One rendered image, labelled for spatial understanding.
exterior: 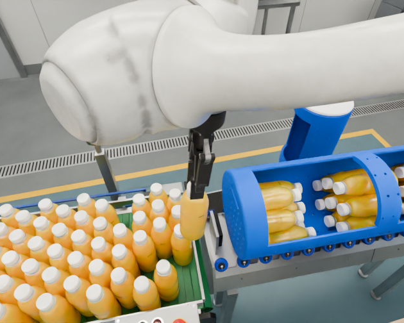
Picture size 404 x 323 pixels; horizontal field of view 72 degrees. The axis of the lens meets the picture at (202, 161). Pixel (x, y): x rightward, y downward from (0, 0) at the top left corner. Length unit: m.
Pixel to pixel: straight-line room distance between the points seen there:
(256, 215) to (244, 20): 0.54
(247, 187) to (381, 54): 0.62
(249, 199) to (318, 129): 0.84
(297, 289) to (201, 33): 1.91
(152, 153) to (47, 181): 0.92
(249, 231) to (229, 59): 0.62
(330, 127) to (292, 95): 1.33
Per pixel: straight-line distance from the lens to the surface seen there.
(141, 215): 0.92
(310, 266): 1.12
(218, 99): 0.22
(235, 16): 0.35
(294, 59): 0.21
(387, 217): 0.98
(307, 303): 2.03
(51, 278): 0.90
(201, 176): 0.51
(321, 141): 1.59
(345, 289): 2.16
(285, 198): 0.87
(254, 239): 0.80
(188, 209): 0.64
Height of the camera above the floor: 1.84
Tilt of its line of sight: 46 degrees down
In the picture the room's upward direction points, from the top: straight up
